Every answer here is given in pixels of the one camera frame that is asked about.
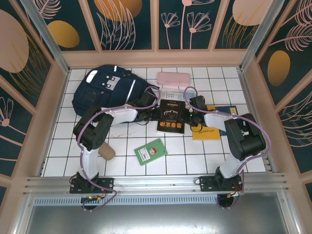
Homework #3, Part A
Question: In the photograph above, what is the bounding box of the black book with orange title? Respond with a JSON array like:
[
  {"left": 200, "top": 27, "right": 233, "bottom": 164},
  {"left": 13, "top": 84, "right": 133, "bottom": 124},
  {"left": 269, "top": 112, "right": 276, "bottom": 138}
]
[{"left": 156, "top": 99, "right": 185, "bottom": 135}]

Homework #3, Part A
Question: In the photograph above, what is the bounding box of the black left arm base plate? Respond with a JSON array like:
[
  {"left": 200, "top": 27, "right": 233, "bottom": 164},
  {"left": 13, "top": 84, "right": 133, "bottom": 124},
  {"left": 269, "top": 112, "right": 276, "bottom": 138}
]
[{"left": 70, "top": 177, "right": 115, "bottom": 195}]

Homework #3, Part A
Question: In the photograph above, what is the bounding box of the tan cork pencil pouch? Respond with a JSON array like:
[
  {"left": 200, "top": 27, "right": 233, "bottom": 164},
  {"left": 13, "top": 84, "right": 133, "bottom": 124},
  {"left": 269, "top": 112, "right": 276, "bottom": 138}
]
[{"left": 98, "top": 142, "right": 116, "bottom": 161}]

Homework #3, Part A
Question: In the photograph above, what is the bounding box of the aluminium mounting rail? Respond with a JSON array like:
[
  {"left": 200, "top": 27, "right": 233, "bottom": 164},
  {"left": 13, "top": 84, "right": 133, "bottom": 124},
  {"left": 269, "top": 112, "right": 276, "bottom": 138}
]
[{"left": 23, "top": 172, "right": 291, "bottom": 196}]

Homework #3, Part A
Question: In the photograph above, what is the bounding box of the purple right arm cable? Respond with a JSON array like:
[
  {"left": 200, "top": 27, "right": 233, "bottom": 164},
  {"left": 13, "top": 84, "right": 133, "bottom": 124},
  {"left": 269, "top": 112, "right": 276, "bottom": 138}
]
[{"left": 183, "top": 85, "right": 272, "bottom": 211}]

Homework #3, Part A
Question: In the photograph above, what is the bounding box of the dark blue notebook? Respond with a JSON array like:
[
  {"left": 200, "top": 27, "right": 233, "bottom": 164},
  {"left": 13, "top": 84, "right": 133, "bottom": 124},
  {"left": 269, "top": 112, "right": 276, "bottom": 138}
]
[{"left": 215, "top": 105, "right": 238, "bottom": 136}]

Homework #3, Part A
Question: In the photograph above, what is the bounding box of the yellow notebook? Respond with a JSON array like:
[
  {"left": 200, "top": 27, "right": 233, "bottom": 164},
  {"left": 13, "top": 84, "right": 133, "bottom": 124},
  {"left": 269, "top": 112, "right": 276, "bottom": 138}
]
[{"left": 192, "top": 104, "right": 221, "bottom": 141}]

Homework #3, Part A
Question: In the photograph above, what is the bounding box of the aluminium corner post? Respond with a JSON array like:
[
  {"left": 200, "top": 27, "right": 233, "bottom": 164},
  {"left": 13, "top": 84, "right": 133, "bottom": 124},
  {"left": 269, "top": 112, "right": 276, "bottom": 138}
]
[
  {"left": 19, "top": 0, "right": 71, "bottom": 75},
  {"left": 239, "top": 0, "right": 286, "bottom": 72}
]

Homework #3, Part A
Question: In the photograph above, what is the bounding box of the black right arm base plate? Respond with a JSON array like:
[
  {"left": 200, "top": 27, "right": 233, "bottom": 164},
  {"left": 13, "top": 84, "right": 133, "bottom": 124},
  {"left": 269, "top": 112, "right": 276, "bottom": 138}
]
[{"left": 199, "top": 175, "right": 244, "bottom": 194}]

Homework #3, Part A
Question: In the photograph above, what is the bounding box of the perforated metal cable tray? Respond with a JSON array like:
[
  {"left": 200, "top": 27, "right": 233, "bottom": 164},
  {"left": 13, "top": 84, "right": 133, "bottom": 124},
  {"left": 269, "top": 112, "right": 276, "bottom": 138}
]
[{"left": 32, "top": 196, "right": 289, "bottom": 206}]

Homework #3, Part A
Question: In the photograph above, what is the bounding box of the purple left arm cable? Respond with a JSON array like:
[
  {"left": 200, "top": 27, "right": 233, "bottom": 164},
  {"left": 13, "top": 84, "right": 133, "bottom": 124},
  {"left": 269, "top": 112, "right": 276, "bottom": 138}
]
[{"left": 75, "top": 86, "right": 160, "bottom": 213}]

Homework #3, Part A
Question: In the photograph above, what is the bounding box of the pink pencil case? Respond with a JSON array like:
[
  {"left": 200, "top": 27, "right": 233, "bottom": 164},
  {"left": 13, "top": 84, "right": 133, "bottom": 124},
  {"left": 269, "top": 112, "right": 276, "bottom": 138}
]
[{"left": 156, "top": 71, "right": 191, "bottom": 87}]

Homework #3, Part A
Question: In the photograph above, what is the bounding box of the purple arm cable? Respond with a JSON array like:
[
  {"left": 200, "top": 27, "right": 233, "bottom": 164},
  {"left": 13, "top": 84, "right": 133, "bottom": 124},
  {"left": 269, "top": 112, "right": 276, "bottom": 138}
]
[
  {"left": 75, "top": 86, "right": 160, "bottom": 213},
  {"left": 183, "top": 85, "right": 272, "bottom": 211}
]

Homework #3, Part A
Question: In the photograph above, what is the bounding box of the navy blue backpack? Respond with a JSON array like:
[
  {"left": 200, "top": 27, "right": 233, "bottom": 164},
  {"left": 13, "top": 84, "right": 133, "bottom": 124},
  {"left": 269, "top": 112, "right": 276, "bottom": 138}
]
[{"left": 72, "top": 64, "right": 161, "bottom": 118}]

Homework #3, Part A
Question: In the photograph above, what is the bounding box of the clear plastic ruler pack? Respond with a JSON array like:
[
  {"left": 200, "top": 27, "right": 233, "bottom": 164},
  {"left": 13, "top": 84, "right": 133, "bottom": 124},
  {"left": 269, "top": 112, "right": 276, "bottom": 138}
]
[{"left": 160, "top": 85, "right": 199, "bottom": 101}]

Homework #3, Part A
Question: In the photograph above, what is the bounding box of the green notebook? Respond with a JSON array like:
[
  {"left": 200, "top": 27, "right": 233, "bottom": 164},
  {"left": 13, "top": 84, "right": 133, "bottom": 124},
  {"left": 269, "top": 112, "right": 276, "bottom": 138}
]
[{"left": 134, "top": 138, "right": 169, "bottom": 166}]

